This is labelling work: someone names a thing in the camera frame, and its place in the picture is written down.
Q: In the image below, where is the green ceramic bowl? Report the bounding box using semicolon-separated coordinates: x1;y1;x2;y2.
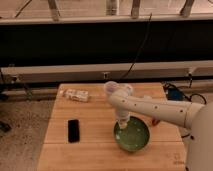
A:
114;116;150;152

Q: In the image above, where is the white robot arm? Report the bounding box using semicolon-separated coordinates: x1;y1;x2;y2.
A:
104;81;213;171

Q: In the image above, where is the clear plastic cup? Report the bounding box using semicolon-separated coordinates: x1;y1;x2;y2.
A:
104;81;119;96

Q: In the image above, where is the white crumpled packet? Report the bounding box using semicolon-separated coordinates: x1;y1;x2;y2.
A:
62;89;89;102

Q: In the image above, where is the black smartphone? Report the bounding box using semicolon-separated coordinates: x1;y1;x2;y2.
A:
68;120;80;143

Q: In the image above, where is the small red brown object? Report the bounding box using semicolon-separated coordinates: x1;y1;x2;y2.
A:
152;118;160;126

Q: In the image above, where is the blue device on floor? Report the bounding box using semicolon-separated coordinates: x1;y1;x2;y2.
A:
167;88;183;101

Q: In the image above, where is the long grey metal rail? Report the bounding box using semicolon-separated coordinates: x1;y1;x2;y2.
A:
1;60;213;83

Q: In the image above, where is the black hanging cable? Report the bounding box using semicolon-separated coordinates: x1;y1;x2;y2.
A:
118;12;153;82

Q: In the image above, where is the black floor cable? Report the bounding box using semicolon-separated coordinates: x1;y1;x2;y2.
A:
162;73;208;139

